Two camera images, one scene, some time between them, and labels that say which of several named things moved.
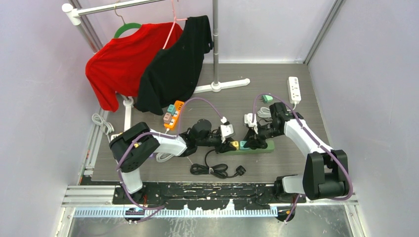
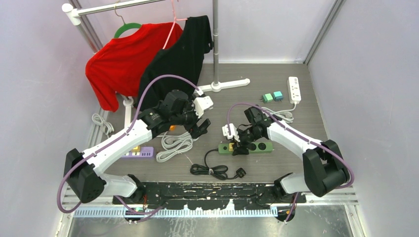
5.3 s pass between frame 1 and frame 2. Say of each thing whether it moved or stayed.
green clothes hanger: stayed
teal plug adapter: moved
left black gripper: moved
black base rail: stayed
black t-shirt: stayed
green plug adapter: stayed
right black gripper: moved
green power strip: stayed
